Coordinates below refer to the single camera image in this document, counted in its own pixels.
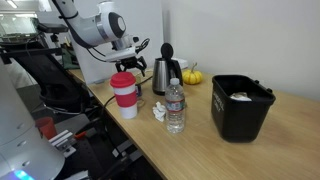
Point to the stainless steel electric kettle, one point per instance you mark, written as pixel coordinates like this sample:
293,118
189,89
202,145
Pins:
161,75

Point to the white crumpled tissue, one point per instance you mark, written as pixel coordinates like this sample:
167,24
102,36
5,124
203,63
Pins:
159,111

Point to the clear plastic water bottle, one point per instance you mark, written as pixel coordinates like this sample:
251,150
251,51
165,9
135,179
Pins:
175,106

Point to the dark green bag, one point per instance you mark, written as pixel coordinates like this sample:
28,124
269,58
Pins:
69,60

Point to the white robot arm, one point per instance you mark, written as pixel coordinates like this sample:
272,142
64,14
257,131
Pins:
86,30

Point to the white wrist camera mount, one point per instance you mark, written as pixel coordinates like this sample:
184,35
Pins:
121,53

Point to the black metal equipment stand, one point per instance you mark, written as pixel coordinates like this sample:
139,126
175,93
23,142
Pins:
43,70

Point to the white cup red lid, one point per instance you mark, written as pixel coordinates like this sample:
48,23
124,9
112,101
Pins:
125,96

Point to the white box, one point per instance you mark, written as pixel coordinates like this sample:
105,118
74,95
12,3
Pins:
181,62

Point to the small red cup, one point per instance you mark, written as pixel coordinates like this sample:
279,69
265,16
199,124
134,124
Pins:
46,128

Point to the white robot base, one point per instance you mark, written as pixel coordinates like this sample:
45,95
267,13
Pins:
20,133

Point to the crumpled paper trash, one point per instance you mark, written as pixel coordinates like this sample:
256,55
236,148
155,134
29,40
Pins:
240,97

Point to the small yellow pumpkin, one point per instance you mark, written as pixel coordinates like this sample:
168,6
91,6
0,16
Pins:
192,77

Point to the black landfill bin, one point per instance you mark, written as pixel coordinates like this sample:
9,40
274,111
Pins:
236,116

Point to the aluminium bracket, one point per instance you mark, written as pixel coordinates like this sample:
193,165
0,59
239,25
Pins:
61,141

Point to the grey table bracket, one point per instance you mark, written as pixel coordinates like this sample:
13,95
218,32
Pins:
122,147
135,155

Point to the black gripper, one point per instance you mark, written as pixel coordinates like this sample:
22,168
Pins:
130,62

